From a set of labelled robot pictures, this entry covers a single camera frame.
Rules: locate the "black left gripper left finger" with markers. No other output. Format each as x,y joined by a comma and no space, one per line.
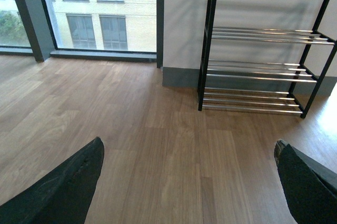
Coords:
64,195

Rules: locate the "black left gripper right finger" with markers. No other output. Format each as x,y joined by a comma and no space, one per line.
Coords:
309,187

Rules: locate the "black chrome shoe rack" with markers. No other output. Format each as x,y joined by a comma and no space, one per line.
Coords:
270,87

